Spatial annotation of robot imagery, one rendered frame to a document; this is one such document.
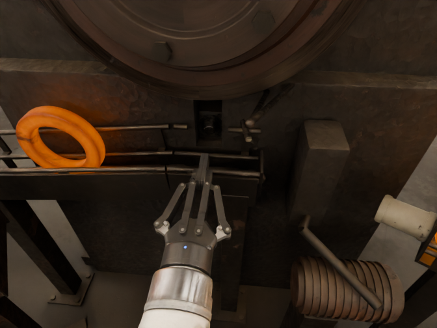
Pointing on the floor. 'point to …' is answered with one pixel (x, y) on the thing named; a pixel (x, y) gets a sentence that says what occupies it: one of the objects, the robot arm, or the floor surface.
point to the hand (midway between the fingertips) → (203, 171)
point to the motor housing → (340, 293)
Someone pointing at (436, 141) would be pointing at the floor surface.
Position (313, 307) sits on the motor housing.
